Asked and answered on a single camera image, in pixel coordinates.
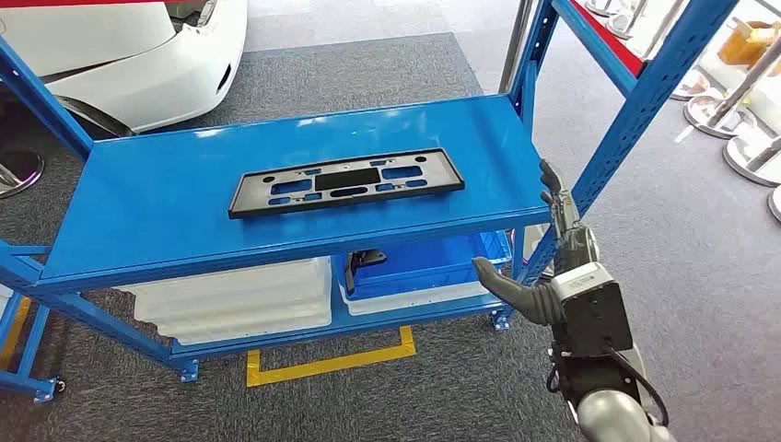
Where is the chrome stanchion base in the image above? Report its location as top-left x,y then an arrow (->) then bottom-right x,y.
0,149 -> 46,200

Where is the yellow floor tape strip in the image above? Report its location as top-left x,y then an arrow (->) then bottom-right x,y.
0,296 -> 32,371

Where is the blue metal shelf rack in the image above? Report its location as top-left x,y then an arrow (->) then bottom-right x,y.
0,0 -> 742,386

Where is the blue metal cart frame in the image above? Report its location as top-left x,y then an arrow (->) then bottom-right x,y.
0,243 -> 66,407

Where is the red barrier belt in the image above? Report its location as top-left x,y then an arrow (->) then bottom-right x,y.
572,0 -> 647,78
0,0 -> 167,9

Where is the small black plastic part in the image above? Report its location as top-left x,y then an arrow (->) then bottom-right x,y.
343,249 -> 390,294

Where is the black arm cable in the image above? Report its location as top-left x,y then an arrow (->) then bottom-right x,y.
602,346 -> 671,428

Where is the white car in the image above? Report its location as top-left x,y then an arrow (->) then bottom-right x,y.
0,0 -> 249,136

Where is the white plastic tray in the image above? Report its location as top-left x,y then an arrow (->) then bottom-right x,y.
338,280 -> 491,317

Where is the white plastic bin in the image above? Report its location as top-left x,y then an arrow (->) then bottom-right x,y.
114,256 -> 334,347

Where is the long black plastic plate holder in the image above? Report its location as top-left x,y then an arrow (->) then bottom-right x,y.
227,147 -> 466,221

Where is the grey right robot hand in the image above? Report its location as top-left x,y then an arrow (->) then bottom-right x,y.
472,159 -> 603,326

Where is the orange cardboard box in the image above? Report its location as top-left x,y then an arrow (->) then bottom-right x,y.
717,21 -> 781,67

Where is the blue plastic crate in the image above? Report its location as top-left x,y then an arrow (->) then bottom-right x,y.
332,230 -> 512,303

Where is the chrome pole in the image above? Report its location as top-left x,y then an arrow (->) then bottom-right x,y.
498,0 -> 538,97

